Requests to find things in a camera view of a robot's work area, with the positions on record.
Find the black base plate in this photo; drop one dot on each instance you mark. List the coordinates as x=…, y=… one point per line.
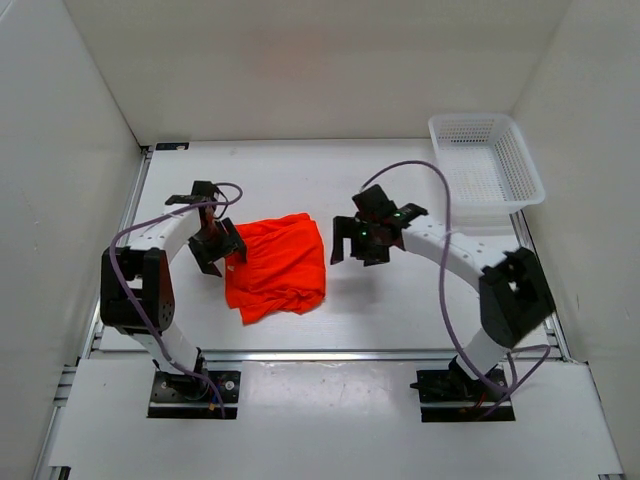
x=441, y=401
x=174, y=396

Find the aluminium frame rail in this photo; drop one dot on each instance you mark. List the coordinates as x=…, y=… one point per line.
x=564, y=431
x=90, y=331

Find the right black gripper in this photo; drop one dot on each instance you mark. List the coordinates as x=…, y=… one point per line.
x=344, y=227

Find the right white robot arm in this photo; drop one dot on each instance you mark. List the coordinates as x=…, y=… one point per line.
x=514, y=295

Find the orange shorts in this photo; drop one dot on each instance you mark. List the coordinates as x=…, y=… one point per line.
x=284, y=269

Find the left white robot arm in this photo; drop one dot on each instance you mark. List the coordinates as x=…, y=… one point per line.
x=136, y=291

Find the black label sticker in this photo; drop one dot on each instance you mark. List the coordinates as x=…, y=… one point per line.
x=172, y=146

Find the front aluminium rail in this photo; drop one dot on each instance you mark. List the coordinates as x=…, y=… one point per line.
x=329, y=355

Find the right aluminium frame rail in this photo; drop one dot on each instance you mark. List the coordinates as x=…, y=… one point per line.
x=564, y=431

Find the white plastic basket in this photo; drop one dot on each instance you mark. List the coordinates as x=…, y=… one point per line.
x=487, y=164

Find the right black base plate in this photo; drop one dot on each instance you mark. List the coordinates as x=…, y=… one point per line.
x=441, y=401

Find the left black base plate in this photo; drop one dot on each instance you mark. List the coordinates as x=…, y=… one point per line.
x=174, y=396

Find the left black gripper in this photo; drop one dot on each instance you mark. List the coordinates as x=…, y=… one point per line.
x=230, y=240

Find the left aluminium frame rail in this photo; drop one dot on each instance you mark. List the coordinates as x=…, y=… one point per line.
x=90, y=331

